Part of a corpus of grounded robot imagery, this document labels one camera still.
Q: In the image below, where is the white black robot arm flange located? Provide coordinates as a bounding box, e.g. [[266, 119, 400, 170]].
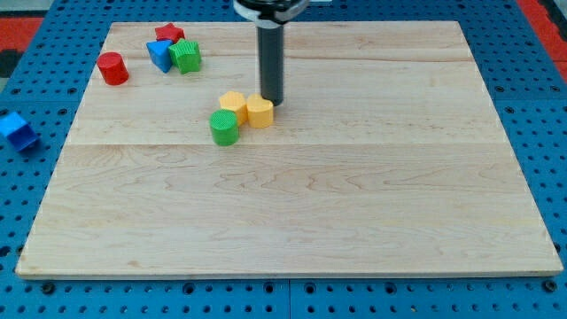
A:
[[233, 0, 310, 28]]

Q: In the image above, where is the green star block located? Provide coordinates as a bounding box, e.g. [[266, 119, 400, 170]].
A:
[[168, 39, 202, 74]]

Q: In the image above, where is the blue triangle block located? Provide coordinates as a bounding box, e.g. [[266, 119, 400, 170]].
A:
[[146, 40, 173, 74]]

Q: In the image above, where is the red star block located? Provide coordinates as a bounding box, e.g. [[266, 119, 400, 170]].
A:
[[154, 23, 185, 43]]

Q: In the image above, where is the yellow heart block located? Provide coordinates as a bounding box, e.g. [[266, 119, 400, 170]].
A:
[[246, 93, 274, 128]]

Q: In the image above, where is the green cylinder block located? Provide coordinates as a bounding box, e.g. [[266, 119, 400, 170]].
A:
[[209, 109, 239, 146]]

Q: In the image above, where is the yellow hexagon block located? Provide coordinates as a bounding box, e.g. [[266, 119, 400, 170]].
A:
[[219, 91, 248, 126]]

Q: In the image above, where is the light wooden board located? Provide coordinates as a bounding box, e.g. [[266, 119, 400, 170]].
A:
[[16, 21, 563, 280]]

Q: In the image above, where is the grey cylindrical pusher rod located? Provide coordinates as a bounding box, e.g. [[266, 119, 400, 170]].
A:
[[257, 26, 284, 106]]

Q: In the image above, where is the red cylinder block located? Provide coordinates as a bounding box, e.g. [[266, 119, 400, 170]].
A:
[[97, 51, 129, 86]]

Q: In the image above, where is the blue cube block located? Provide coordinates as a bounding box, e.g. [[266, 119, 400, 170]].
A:
[[1, 112, 40, 152]]

